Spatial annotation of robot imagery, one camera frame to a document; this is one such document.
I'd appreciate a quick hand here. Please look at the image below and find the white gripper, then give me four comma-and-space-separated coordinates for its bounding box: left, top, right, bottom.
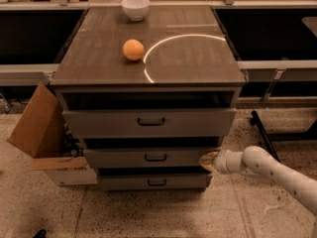
199, 150, 231, 174

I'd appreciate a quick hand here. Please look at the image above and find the grey drawer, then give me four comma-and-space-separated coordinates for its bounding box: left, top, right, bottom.
83, 148, 217, 169
97, 173, 212, 191
62, 108, 236, 138

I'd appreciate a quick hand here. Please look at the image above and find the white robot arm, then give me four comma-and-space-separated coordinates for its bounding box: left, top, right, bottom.
198, 146, 317, 238

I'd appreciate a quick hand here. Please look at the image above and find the grey drawer cabinet wood top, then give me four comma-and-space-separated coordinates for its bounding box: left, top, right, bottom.
52, 6, 246, 176

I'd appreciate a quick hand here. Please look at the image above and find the grey bottom drawer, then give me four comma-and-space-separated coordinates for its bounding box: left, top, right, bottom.
97, 173, 212, 191

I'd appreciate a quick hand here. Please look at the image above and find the grey top drawer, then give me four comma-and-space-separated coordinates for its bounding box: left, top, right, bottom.
62, 108, 236, 138

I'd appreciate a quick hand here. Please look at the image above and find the black metal stand leg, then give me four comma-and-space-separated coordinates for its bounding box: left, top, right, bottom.
250, 110, 279, 161

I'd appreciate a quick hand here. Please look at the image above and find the orange fruit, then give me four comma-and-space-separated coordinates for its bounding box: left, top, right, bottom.
123, 39, 145, 60

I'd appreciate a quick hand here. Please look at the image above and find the white ceramic bowl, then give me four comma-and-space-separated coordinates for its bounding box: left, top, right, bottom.
121, 0, 151, 21

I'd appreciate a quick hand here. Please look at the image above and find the open cardboard box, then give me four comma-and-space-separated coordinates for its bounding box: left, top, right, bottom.
8, 82, 97, 186

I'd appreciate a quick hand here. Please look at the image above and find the small black floor object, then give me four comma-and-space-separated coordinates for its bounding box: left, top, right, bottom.
33, 229, 47, 238

